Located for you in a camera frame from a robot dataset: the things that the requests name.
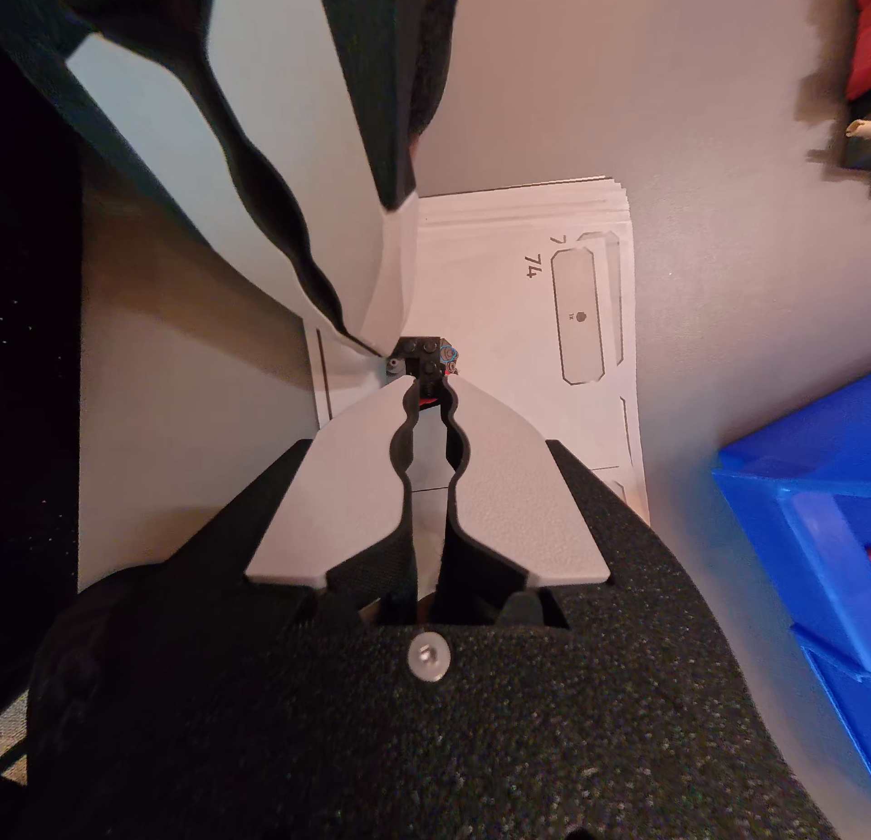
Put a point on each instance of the blue plastic bin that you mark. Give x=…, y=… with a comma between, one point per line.
x=803, y=486

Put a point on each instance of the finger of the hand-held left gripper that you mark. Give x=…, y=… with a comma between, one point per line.
x=170, y=145
x=292, y=105

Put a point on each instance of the red black brick model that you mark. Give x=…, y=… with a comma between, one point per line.
x=861, y=50

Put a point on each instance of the small black red brick assembly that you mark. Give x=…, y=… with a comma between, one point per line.
x=425, y=363

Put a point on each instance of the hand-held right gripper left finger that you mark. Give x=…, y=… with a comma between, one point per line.
x=326, y=499

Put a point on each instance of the white instruction booklet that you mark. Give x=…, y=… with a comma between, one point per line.
x=490, y=309

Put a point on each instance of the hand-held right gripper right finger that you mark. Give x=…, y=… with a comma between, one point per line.
x=517, y=499

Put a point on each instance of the black dimpled rounded object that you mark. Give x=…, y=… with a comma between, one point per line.
x=68, y=649

